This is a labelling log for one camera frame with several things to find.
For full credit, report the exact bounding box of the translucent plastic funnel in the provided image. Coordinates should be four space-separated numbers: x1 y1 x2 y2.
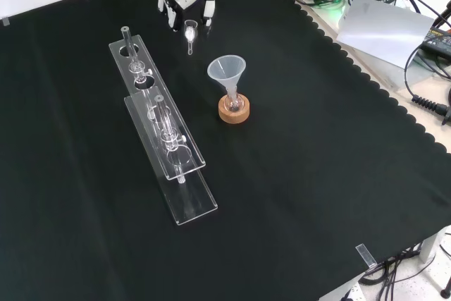
206 54 247 102

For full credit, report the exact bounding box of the small round-bottom glass flask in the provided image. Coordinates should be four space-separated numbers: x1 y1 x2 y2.
225 86 245 113

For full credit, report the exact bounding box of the clear acrylic funnel stand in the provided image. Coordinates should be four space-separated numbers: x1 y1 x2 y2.
108 25 218 227

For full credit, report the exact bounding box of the pale board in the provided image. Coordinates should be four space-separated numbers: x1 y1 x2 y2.
336 0 436 69

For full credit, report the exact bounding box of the black bench cloth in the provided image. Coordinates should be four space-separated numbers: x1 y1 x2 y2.
0 0 451 301

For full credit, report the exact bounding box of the black power adapter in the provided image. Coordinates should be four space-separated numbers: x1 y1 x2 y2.
421 27 451 64

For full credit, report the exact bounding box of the white table leg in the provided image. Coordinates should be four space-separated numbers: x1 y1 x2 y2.
418 225 447 265

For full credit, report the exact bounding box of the cork ring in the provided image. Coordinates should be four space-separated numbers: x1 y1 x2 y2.
218 94 252 125

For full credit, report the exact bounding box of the black cable with ribbed plug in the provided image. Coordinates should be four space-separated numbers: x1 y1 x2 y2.
403 42 451 125

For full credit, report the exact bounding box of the black cable bundle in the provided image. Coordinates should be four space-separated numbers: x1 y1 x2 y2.
358 242 429 301

